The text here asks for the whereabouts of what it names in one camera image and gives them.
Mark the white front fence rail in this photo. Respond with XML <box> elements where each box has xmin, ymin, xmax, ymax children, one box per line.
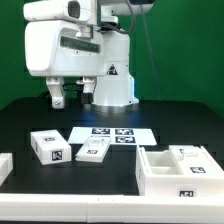
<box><xmin>0</xmin><ymin>194</ymin><xmax>224</xmax><ymax>224</ymax></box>

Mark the white left fence rail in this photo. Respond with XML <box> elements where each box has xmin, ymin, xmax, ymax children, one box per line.
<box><xmin>0</xmin><ymin>153</ymin><xmax>13</xmax><ymax>186</ymax></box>

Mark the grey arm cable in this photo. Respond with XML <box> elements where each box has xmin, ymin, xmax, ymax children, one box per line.
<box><xmin>99</xmin><ymin>0</ymin><xmax>137</xmax><ymax>35</ymax></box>

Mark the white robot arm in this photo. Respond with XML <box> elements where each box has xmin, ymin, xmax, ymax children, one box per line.
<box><xmin>23</xmin><ymin>0</ymin><xmax>156</xmax><ymax>111</ymax></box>

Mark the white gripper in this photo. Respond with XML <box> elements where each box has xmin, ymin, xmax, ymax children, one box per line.
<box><xmin>25</xmin><ymin>20</ymin><xmax>106</xmax><ymax>109</ymax></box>

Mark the white fence rail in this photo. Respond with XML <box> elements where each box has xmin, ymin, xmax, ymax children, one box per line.
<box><xmin>0</xmin><ymin>194</ymin><xmax>224</xmax><ymax>224</ymax></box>
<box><xmin>0</xmin><ymin>153</ymin><xmax>13</xmax><ymax>186</ymax></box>

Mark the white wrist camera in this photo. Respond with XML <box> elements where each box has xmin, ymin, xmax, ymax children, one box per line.
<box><xmin>23</xmin><ymin>0</ymin><xmax>97</xmax><ymax>24</ymax></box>

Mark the small white tagged box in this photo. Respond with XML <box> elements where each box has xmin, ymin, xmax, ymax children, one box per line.
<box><xmin>30</xmin><ymin>130</ymin><xmax>72</xmax><ymax>165</ymax></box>

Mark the white cabinet body box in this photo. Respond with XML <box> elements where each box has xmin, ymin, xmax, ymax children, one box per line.
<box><xmin>135</xmin><ymin>145</ymin><xmax>224</xmax><ymax>198</ymax></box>

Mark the white door panel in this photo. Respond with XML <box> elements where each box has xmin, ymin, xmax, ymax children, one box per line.
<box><xmin>169</xmin><ymin>145</ymin><xmax>224</xmax><ymax>178</ymax></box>
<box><xmin>75</xmin><ymin>136</ymin><xmax>111</xmax><ymax>163</ymax></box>

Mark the white base tag sheet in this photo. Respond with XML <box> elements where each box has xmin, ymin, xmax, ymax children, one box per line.
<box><xmin>68</xmin><ymin>127</ymin><xmax>157</xmax><ymax>146</ymax></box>

